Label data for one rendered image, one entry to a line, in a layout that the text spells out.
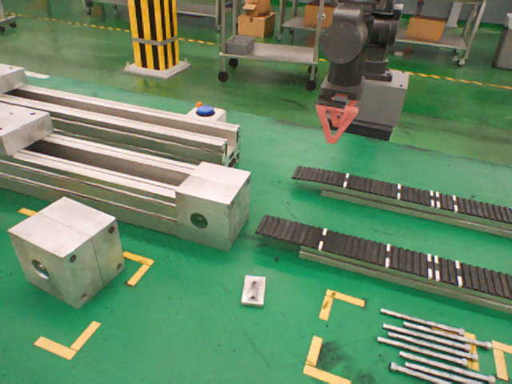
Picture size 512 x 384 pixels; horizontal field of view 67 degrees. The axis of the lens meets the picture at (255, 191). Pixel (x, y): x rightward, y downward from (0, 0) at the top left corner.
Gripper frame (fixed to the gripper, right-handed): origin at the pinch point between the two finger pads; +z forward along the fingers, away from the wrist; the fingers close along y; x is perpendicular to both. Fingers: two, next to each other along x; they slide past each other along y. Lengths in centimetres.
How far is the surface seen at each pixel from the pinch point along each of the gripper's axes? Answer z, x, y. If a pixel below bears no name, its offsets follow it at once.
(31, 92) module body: 6, -73, -4
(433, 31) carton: 54, 66, -469
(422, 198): 10.2, 18.2, 0.5
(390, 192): 10.3, 12.5, 0.3
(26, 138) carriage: 4, -53, 19
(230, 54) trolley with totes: 62, -123, -277
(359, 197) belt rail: 12.3, 7.1, 1.0
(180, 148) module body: 7.9, -29.7, 3.9
